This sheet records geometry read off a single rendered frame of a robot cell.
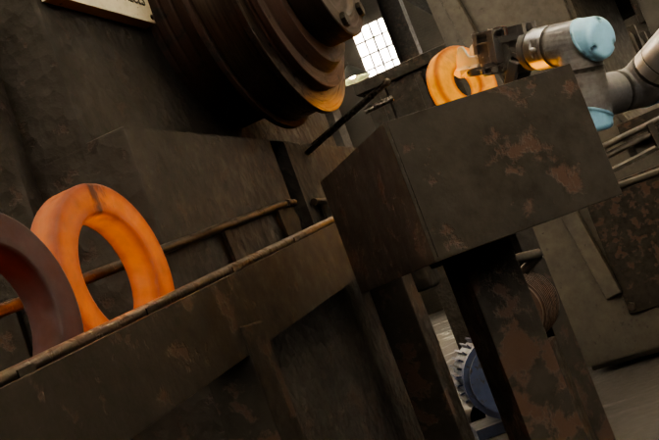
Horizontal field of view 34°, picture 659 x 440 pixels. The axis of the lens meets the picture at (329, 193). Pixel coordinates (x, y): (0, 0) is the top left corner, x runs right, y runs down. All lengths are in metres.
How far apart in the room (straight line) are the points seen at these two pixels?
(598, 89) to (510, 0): 2.59
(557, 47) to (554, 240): 2.58
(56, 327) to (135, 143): 0.45
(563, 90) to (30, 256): 0.52
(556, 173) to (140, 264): 0.42
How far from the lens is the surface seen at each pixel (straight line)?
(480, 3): 4.51
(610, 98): 1.90
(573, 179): 1.05
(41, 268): 0.93
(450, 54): 2.10
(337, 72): 1.80
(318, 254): 1.43
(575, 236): 4.36
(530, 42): 1.93
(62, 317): 0.93
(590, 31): 1.86
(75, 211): 1.01
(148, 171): 1.33
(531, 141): 1.04
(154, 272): 1.09
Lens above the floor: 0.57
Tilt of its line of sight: 6 degrees up
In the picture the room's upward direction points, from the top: 20 degrees counter-clockwise
